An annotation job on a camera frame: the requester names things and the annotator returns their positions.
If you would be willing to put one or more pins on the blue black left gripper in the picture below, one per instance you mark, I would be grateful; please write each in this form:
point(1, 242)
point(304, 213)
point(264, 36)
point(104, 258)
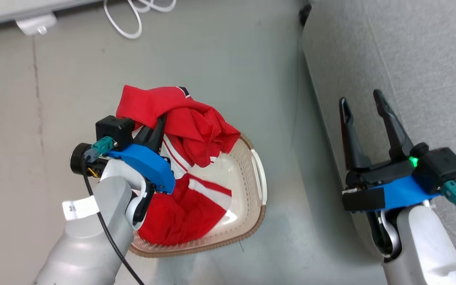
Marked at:
point(149, 164)

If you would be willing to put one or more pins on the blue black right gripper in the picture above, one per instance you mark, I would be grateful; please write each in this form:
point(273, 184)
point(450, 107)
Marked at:
point(394, 192)

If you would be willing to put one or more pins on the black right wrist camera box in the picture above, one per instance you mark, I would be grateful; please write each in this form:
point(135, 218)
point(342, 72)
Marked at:
point(441, 168)

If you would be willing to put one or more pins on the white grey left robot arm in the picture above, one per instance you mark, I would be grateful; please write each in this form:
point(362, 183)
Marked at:
point(89, 241)

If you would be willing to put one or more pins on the white power adapter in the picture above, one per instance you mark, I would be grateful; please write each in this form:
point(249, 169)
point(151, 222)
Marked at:
point(36, 23)

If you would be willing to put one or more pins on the black sofa foot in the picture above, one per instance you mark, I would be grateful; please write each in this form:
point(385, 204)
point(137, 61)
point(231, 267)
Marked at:
point(304, 14)

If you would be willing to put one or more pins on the cream perforated laundry basket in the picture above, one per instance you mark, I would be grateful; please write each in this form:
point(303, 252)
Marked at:
point(236, 198)

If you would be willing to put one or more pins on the grey fabric sofa seat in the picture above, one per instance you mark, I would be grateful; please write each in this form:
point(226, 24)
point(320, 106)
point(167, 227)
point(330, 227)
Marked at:
point(410, 59)

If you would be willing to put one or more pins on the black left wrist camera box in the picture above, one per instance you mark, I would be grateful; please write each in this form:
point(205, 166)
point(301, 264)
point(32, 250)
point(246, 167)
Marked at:
point(115, 130)

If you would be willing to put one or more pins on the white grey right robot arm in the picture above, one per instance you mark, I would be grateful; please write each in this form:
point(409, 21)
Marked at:
point(422, 245)

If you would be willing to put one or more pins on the red white striped garment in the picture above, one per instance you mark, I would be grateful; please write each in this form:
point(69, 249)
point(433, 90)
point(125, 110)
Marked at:
point(188, 126)

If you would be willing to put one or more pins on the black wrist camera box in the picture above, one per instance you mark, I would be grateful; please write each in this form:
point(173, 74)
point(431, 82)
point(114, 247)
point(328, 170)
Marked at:
point(441, 168)
point(115, 130)

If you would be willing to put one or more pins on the white desk panel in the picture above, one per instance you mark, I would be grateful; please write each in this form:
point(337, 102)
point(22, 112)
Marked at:
point(22, 8)

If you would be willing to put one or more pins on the white label tag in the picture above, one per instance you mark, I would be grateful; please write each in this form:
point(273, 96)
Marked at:
point(78, 208)

